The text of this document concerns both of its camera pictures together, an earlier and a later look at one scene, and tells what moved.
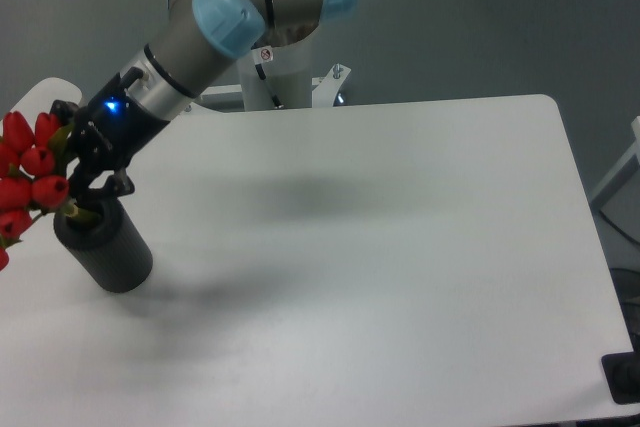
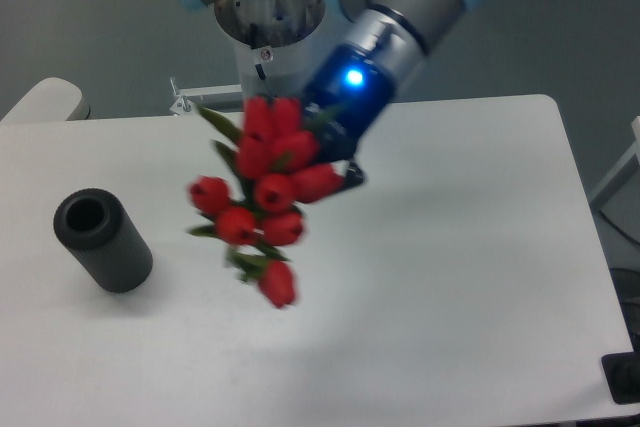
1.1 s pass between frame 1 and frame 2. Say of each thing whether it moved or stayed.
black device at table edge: stayed
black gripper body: moved
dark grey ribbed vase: stayed
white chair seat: stayed
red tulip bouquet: moved
